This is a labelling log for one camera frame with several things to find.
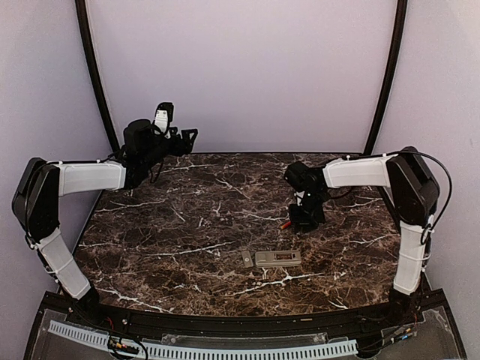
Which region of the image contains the red battery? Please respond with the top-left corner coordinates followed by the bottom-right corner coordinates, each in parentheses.
top-left (280, 221), bottom-right (292, 230)

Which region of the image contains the black vertical frame post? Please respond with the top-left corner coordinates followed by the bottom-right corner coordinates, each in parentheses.
top-left (363, 0), bottom-right (408, 155)
top-left (74, 0), bottom-right (120, 152)

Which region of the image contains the black front rail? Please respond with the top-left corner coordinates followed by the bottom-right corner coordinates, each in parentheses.
top-left (40, 290), bottom-right (447, 341)

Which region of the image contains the grey battery cover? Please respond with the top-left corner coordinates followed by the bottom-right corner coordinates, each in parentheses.
top-left (241, 250), bottom-right (254, 268)

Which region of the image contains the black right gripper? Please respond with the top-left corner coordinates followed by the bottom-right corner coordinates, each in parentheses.
top-left (289, 190), bottom-right (327, 233)

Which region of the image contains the black vertical frame post right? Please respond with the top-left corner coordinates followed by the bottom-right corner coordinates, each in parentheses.
top-left (363, 0), bottom-right (408, 155)

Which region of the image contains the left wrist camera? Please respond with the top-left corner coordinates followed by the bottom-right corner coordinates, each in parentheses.
top-left (153, 102), bottom-right (174, 134)

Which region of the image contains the black vertical frame post left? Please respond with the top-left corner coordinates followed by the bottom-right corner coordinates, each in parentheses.
top-left (74, 0), bottom-right (120, 152)

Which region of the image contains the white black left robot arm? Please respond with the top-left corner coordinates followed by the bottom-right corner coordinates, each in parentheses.
top-left (12, 119), bottom-right (198, 327)

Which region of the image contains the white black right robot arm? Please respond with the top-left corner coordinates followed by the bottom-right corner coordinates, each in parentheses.
top-left (283, 146), bottom-right (445, 296)

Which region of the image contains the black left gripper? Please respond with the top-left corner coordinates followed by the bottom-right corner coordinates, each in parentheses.
top-left (142, 126), bottom-right (197, 168)

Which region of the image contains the white slotted cable duct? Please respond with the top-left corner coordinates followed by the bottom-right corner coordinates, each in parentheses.
top-left (47, 320), bottom-right (358, 359)

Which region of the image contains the white remote control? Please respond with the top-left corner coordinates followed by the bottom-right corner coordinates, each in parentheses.
top-left (254, 250), bottom-right (302, 268)

